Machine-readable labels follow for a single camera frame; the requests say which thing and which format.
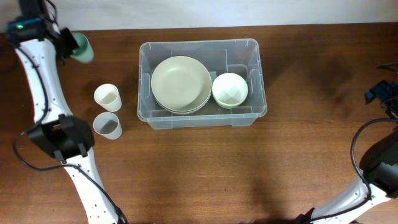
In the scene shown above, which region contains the white small bowl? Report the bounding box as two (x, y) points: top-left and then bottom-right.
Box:
(212, 73), (248, 104)

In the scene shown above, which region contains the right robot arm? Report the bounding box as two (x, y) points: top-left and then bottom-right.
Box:
(294, 80), (397, 224)

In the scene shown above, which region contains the beige bowl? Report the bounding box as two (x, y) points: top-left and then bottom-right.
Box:
(151, 56), (212, 111)

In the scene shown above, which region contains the mint green cup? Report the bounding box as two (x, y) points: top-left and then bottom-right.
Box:
(71, 32), (95, 63)

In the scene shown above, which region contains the white label in container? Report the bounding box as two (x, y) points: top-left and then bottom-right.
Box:
(209, 72), (217, 83)

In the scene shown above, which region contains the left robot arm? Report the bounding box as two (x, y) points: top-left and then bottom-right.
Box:
(6, 0), (127, 223)

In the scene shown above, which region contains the yellow small bowl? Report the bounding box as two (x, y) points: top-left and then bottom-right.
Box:
(215, 99), (243, 109)

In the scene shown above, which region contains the cream bowl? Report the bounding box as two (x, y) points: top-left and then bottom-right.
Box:
(156, 100), (207, 114)

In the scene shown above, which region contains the mint green small bowl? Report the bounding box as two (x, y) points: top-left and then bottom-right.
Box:
(217, 102), (239, 109)

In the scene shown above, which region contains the clear plastic storage container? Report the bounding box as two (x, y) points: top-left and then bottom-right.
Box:
(137, 39), (267, 129)

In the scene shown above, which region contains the cream white cup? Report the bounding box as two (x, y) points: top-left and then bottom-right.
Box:
(94, 83), (122, 112)

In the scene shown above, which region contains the grey cup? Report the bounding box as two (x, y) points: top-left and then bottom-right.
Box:
(93, 112), (123, 140)

